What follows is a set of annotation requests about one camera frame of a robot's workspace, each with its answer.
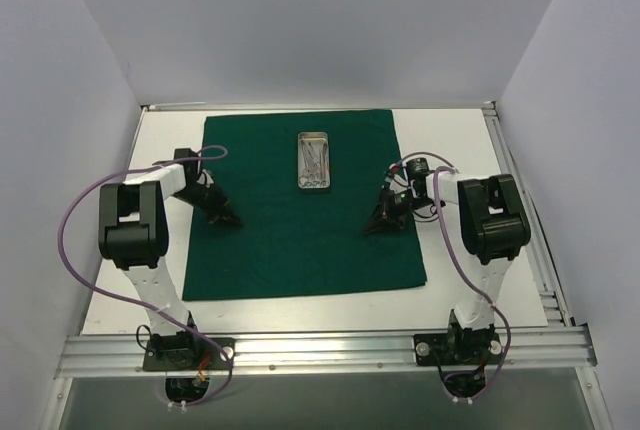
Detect silver curved hemostat forceps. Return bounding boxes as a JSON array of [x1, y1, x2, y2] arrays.
[[316, 142, 330, 188]]

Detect green surgical cloth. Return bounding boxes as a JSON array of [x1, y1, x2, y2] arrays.
[[183, 110, 427, 301]]

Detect silver straight hemostat forceps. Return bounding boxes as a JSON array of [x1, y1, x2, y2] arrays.
[[307, 142, 322, 186]]

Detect silver metal instrument tray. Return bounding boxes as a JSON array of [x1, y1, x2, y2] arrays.
[[297, 132, 331, 192]]

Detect silver surgical scissors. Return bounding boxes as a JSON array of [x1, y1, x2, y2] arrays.
[[299, 139, 309, 185]]

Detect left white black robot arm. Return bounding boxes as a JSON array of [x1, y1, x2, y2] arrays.
[[98, 148, 242, 369]]

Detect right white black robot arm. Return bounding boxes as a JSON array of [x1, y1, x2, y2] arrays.
[[363, 152, 531, 363]]

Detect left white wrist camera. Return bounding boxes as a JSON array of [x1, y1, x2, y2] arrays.
[[196, 169, 214, 188]]

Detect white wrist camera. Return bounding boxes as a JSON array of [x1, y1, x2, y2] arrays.
[[385, 164, 407, 189], [196, 169, 214, 188]]

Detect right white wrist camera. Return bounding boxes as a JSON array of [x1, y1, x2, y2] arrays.
[[385, 164, 407, 189]]

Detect back aluminium rail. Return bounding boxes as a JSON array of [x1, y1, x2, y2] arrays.
[[145, 101, 497, 112]]

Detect aluminium rail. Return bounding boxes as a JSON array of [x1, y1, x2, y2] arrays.
[[145, 101, 497, 112], [482, 101, 576, 327], [56, 327, 597, 378]]

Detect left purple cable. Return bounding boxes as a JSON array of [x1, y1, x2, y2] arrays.
[[57, 145, 236, 409]]

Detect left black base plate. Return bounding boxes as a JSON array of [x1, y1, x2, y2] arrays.
[[142, 335, 229, 372]]

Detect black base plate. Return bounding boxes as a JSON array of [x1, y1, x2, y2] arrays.
[[142, 335, 229, 372], [413, 330, 503, 367]]

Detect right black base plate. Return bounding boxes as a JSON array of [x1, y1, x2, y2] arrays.
[[413, 330, 503, 367]]

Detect front aluminium rail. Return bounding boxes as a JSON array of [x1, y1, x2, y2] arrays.
[[56, 327, 597, 378]]

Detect right aluminium rail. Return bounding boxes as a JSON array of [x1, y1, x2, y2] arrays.
[[482, 101, 576, 327]]

